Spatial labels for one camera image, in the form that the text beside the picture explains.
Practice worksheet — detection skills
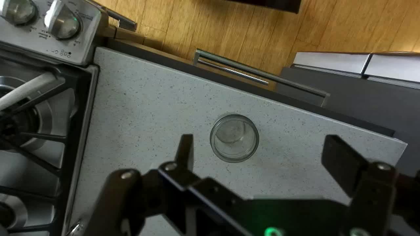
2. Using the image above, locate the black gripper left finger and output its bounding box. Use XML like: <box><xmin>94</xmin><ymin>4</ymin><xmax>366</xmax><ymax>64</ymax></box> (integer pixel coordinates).
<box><xmin>84</xmin><ymin>132</ymin><xmax>264</xmax><ymax>236</ymax></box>

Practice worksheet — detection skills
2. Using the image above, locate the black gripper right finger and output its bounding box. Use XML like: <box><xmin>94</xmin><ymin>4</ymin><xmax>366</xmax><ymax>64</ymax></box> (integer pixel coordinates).
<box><xmin>320</xmin><ymin>134</ymin><xmax>420</xmax><ymax>236</ymax></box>

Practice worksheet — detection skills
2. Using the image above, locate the small clear glass container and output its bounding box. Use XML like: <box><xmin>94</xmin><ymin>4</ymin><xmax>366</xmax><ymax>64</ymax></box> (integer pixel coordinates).
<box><xmin>208</xmin><ymin>113</ymin><xmax>261</xmax><ymax>164</ymax></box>

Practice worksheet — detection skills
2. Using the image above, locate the stainless steel refrigerator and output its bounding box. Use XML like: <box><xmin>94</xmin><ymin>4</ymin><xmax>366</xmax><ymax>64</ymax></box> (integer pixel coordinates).
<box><xmin>274</xmin><ymin>51</ymin><xmax>420</xmax><ymax>178</ymax></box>

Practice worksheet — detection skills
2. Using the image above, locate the stainless steel gas range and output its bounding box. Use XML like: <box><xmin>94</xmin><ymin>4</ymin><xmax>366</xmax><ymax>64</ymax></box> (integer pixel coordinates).
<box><xmin>0</xmin><ymin>0</ymin><xmax>105</xmax><ymax>236</ymax></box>

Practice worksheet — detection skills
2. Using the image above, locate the silver range knob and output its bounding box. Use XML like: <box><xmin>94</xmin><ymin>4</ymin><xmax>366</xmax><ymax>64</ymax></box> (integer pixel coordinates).
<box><xmin>43</xmin><ymin>0</ymin><xmax>82</xmax><ymax>42</ymax></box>
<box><xmin>0</xmin><ymin>0</ymin><xmax>39</xmax><ymax>26</ymax></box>

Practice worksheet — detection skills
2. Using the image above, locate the long steel drawer handle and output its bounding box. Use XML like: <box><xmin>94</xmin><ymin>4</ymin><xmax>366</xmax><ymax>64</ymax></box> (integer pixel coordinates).
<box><xmin>193</xmin><ymin>48</ymin><xmax>331</xmax><ymax>101</ymax></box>
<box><xmin>198</xmin><ymin>58</ymin><xmax>271</xmax><ymax>85</ymax></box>

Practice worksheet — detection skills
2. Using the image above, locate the steel oven door handle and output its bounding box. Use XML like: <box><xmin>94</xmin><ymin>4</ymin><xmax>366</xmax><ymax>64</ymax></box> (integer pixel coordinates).
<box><xmin>103</xmin><ymin>5</ymin><xmax>138</xmax><ymax>33</ymax></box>

